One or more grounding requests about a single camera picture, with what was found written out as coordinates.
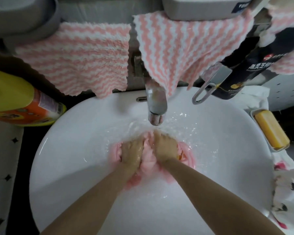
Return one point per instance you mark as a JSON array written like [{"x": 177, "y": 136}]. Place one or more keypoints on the pink cloth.
[{"x": 149, "y": 163}]

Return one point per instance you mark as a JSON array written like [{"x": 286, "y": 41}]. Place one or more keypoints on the yellow orange detergent bottle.
[{"x": 19, "y": 100}]

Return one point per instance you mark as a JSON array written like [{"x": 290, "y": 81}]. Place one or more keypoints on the black tube with yellow print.
[{"x": 250, "y": 68}]

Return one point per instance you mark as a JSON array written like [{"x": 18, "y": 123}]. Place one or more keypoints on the grey plastic shelf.
[
  {"x": 205, "y": 7},
  {"x": 24, "y": 19}
]

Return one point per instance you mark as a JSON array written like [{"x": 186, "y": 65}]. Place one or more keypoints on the person's right hand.
[{"x": 163, "y": 149}]

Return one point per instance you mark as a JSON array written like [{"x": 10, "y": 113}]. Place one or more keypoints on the person's right forearm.
[{"x": 210, "y": 198}]

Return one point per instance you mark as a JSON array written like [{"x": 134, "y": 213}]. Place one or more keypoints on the person's left forearm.
[{"x": 93, "y": 200}]

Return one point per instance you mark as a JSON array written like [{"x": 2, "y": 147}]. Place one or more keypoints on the pink white striped towel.
[
  {"x": 285, "y": 39},
  {"x": 76, "y": 58},
  {"x": 183, "y": 48}
]

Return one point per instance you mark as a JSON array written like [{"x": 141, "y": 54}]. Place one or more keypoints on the chrome faucet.
[{"x": 155, "y": 102}]

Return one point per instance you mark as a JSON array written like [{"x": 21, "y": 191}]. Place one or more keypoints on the person's right fingers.
[{"x": 161, "y": 140}]

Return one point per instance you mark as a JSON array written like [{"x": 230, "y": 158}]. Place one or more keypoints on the yellow soap bar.
[{"x": 272, "y": 129}]

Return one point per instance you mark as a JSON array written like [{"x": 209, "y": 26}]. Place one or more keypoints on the person's left hand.
[{"x": 133, "y": 154}]

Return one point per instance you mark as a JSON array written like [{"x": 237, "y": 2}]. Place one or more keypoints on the white ceramic sink basin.
[{"x": 147, "y": 173}]

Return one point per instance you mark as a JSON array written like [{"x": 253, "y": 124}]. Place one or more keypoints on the person's left fingers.
[{"x": 137, "y": 144}]

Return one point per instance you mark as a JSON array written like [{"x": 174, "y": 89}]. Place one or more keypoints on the white patterned cloth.
[{"x": 288, "y": 193}]

